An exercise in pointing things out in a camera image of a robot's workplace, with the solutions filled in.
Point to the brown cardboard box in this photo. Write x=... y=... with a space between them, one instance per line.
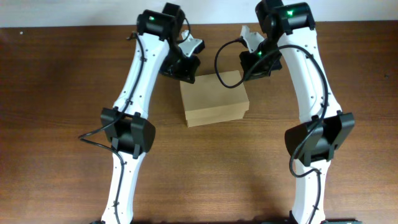
x=207 y=101

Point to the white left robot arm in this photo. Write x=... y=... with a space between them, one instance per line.
x=161 y=48

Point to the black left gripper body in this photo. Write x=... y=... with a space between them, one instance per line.
x=178 y=63

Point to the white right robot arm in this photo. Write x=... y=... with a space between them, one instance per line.
x=291 y=35

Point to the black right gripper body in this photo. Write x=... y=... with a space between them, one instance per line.
x=250 y=60

